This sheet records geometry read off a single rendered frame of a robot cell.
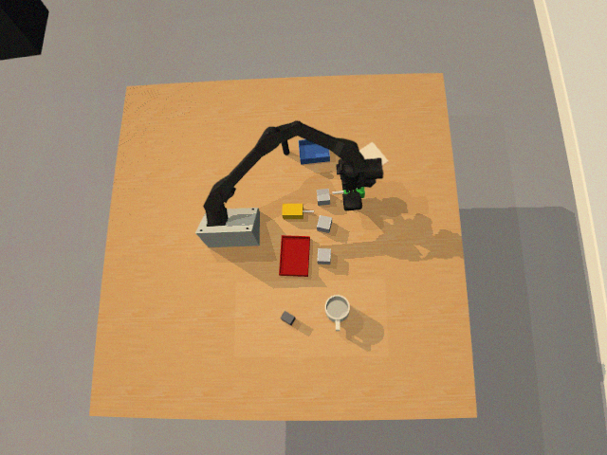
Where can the red tray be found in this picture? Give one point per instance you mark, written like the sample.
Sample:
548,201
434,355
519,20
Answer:
294,257

